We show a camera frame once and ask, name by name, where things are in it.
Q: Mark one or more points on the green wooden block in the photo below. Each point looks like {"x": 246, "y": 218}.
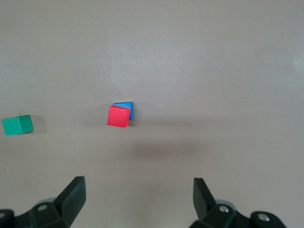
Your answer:
{"x": 15, "y": 126}

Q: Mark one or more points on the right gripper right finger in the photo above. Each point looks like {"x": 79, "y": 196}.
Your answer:
{"x": 213, "y": 213}

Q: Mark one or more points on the blue wooden block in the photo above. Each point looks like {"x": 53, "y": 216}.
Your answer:
{"x": 128, "y": 105}

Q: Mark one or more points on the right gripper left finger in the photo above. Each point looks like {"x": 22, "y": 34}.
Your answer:
{"x": 61, "y": 211}

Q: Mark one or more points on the red wooden block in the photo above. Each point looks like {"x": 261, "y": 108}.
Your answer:
{"x": 118, "y": 116}

